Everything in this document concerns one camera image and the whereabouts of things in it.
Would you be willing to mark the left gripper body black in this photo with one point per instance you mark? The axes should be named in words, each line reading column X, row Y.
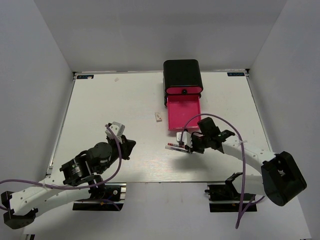
column 116, row 152

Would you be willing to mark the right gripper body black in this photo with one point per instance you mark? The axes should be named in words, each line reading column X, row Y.
column 200, row 143

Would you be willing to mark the red pen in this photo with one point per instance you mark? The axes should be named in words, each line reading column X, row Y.
column 176, row 145

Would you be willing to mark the purple pen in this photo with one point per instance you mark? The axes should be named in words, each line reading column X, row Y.
column 172, row 148

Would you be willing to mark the pink drawer with black knob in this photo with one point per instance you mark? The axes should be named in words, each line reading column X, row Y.
column 183, row 90

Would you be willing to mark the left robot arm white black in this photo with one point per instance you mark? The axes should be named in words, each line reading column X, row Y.
column 78, row 180

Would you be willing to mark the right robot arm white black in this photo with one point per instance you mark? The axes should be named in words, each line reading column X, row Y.
column 279, row 178

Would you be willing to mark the white staples box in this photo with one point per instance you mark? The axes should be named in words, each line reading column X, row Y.
column 158, row 117

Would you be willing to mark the black drawer cabinet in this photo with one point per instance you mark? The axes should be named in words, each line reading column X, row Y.
column 181, row 72

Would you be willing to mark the right corner logo sticker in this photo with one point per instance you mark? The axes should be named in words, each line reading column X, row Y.
column 236, row 74

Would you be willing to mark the corner logo sticker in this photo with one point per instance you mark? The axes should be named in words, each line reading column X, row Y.
column 236, row 74
column 85, row 77

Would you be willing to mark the left corner logo sticker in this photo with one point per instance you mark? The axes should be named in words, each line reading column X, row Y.
column 85, row 77

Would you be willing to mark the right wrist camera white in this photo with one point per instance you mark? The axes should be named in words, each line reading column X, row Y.
column 184, row 138

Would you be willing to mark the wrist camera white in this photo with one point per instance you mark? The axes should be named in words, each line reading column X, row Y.
column 184, row 138
column 114, row 129

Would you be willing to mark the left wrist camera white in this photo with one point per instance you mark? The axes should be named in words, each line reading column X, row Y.
column 114, row 129

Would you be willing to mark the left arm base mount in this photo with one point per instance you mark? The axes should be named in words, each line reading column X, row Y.
column 109, row 197

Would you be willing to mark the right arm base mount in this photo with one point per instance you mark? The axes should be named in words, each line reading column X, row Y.
column 220, row 200

